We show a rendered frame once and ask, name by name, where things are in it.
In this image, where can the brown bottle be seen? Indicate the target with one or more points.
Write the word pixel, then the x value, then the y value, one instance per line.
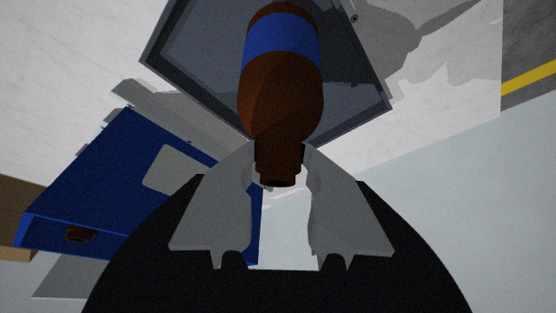
pixel 80 234
pixel 280 95

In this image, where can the dark blue box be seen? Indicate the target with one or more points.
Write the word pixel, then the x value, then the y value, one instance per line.
pixel 119 179

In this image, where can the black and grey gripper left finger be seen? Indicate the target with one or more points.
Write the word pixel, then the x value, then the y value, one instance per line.
pixel 187 234

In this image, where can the dark grey square tray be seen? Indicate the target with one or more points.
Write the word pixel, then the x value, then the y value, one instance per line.
pixel 197 47

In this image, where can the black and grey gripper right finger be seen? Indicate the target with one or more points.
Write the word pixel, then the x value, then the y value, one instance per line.
pixel 348 218

